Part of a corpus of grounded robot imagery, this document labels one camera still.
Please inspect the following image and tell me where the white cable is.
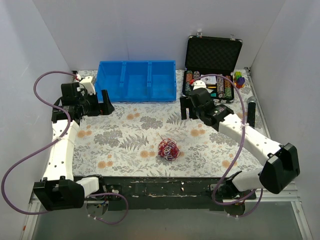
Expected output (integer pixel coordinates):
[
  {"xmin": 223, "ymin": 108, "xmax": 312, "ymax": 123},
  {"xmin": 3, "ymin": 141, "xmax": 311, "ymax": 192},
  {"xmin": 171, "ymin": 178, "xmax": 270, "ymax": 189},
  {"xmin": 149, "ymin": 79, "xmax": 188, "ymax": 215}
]
[{"xmin": 159, "ymin": 143, "xmax": 178, "ymax": 161}]

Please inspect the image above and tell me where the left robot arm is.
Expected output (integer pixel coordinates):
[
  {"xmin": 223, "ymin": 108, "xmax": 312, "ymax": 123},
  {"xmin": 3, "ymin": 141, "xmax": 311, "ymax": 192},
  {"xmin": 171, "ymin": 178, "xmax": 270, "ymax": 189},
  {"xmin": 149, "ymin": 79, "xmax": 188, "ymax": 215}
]
[{"xmin": 33, "ymin": 76, "xmax": 115, "ymax": 211}]

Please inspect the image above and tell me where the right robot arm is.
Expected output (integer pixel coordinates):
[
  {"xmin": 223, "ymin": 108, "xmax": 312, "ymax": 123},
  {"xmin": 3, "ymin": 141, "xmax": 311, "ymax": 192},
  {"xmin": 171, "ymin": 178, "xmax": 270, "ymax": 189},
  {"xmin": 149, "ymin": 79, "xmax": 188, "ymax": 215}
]
[{"xmin": 180, "ymin": 88, "xmax": 300, "ymax": 199}]

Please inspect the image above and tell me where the black poker chip case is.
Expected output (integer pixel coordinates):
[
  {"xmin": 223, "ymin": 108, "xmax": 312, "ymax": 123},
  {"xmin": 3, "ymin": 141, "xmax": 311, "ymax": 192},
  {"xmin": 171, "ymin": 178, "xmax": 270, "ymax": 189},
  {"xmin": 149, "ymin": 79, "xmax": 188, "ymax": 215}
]
[{"xmin": 180, "ymin": 35, "xmax": 243, "ymax": 103}]

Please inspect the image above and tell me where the colourful block toy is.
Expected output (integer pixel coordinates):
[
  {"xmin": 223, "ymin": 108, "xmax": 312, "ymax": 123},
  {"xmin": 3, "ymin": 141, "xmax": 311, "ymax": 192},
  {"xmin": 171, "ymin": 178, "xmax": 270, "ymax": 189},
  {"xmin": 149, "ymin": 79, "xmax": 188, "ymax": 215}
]
[{"xmin": 233, "ymin": 71, "xmax": 245, "ymax": 89}]

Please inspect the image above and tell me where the blue three-compartment bin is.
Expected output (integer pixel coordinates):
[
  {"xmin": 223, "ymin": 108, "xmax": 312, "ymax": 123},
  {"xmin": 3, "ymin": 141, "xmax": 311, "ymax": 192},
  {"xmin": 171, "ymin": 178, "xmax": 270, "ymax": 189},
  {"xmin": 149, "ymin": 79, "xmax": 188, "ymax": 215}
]
[{"xmin": 94, "ymin": 60, "xmax": 177, "ymax": 103}]

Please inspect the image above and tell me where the black microphone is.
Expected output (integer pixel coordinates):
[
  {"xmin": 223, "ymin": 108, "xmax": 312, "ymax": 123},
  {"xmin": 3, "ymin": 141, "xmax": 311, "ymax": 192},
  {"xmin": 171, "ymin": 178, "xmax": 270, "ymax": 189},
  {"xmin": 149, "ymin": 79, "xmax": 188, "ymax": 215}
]
[{"xmin": 247, "ymin": 96, "xmax": 257, "ymax": 128}]

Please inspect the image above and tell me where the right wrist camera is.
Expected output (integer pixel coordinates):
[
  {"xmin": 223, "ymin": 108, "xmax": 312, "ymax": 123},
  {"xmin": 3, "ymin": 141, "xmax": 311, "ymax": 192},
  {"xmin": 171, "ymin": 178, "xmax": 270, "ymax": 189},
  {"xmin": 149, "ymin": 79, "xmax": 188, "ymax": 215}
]
[{"xmin": 192, "ymin": 79, "xmax": 207, "ymax": 91}]

